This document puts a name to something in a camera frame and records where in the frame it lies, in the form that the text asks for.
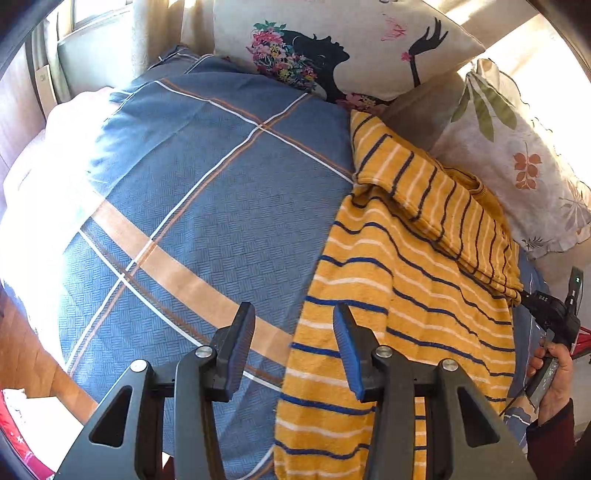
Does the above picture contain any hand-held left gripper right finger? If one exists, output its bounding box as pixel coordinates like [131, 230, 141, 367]
[332, 302, 539, 480]

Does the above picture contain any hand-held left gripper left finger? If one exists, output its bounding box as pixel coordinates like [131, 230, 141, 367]
[54, 302, 257, 480]

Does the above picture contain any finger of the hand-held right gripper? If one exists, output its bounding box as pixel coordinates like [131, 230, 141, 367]
[520, 290, 552, 325]

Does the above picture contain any yellow striped shirt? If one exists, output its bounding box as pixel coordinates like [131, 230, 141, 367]
[272, 109, 525, 480]

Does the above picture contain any person's right forearm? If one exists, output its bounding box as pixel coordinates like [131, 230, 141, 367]
[526, 398, 578, 464]

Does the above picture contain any person's right hand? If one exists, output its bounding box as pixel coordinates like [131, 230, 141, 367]
[527, 344, 576, 425]

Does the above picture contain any leaf print pillow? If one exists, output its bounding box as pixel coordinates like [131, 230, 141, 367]
[429, 58, 591, 260]

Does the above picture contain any blue plaid bed sheet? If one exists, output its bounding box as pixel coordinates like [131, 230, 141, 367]
[54, 46, 548, 480]

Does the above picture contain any grey cushion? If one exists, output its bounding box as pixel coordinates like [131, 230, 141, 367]
[376, 71, 469, 153]

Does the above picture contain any red patterned cloth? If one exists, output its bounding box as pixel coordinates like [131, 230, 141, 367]
[0, 388, 56, 480]

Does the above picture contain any silhouette and flowers print pillow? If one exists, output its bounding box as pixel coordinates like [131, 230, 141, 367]
[212, 0, 486, 112]

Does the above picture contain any pale curtain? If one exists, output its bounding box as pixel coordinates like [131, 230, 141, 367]
[32, 0, 75, 104]

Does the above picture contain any window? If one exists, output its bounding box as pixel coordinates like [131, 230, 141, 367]
[58, 0, 134, 40]

